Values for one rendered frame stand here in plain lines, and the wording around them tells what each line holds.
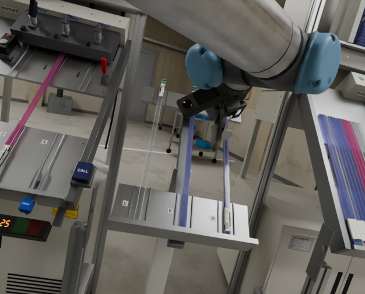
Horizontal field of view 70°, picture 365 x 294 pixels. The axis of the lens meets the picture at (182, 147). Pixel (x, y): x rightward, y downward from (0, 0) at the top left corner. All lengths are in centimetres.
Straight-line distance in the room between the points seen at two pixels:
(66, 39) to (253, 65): 83
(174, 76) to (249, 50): 808
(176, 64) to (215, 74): 796
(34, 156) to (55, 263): 54
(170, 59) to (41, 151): 763
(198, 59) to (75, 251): 59
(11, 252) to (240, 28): 115
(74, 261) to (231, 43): 68
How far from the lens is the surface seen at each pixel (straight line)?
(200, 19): 24
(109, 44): 104
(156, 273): 95
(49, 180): 76
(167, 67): 826
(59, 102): 679
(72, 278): 84
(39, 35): 108
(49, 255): 120
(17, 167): 79
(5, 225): 74
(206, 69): 42
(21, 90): 779
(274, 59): 31
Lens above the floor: 103
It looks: 11 degrees down
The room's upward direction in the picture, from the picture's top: 13 degrees clockwise
